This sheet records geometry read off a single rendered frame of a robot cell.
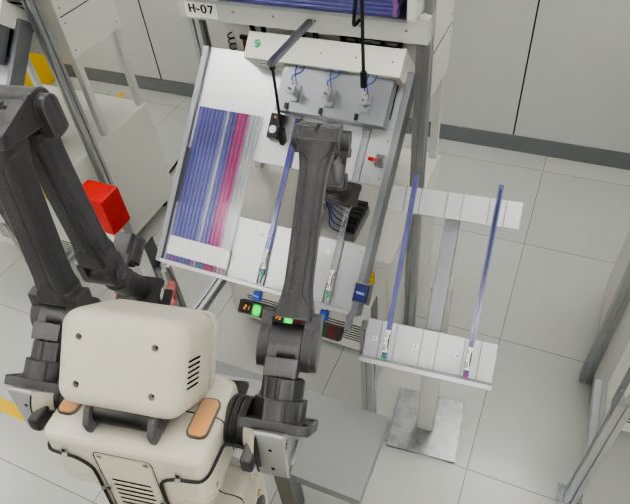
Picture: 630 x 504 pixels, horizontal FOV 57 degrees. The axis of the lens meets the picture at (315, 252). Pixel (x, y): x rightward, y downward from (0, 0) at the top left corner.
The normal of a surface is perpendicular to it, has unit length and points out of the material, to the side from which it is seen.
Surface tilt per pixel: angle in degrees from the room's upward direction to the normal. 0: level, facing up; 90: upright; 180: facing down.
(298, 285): 40
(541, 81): 90
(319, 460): 0
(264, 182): 0
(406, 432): 0
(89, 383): 48
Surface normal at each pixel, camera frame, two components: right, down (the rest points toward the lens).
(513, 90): -0.39, 0.68
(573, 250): -0.08, -0.70
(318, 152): -0.07, -0.07
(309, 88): -0.33, -0.04
